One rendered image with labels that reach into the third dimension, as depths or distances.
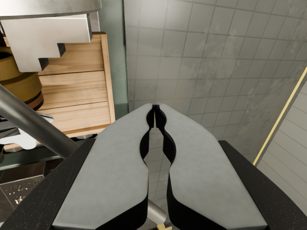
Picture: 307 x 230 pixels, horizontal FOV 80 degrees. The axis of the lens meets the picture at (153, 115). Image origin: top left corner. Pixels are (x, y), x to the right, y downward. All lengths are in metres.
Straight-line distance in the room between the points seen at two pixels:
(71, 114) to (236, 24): 1.60
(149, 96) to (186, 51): 0.50
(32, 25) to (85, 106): 0.34
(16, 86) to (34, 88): 0.03
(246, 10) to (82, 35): 1.73
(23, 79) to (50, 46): 0.06
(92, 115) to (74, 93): 0.09
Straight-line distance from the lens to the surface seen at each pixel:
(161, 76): 1.64
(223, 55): 1.90
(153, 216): 0.18
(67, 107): 0.60
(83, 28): 0.30
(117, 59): 0.92
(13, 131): 0.38
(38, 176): 0.58
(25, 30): 0.31
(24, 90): 0.34
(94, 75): 0.56
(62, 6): 0.22
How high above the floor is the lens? 1.41
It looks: 52 degrees down
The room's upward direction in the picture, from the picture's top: 148 degrees clockwise
